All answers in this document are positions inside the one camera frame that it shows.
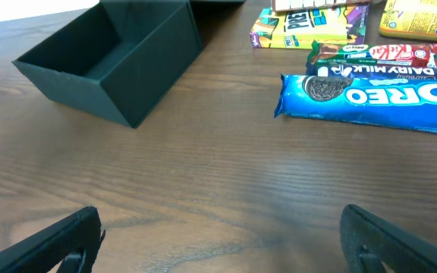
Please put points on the yellow Mentos bottle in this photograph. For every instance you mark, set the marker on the yellow Mentos bottle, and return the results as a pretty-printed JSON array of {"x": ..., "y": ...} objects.
[{"x": 410, "y": 19}]

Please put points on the dark green gift box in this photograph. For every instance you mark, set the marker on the dark green gift box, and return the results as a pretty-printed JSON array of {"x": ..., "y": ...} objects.
[{"x": 119, "y": 58}]

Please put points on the blue Oreo pack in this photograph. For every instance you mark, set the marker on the blue Oreo pack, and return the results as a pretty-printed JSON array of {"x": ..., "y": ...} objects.
[{"x": 395, "y": 103}]

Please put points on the red green KitKat bar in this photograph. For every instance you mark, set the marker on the red green KitKat bar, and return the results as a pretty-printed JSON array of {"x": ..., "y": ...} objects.
[{"x": 410, "y": 55}]

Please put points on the purple Dairy Milk bar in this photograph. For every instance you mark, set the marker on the purple Dairy Milk bar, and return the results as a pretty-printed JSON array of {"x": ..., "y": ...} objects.
[{"x": 378, "y": 72}]

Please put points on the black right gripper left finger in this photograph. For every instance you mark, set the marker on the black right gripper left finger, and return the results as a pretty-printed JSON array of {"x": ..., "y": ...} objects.
[{"x": 72, "y": 244}]

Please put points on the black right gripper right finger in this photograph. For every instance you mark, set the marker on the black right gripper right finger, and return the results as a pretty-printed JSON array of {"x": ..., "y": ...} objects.
[{"x": 371, "y": 244}]

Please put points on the yellow green Pretz box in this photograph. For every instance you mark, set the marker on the yellow green Pretz box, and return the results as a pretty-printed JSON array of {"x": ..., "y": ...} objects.
[{"x": 341, "y": 25}]

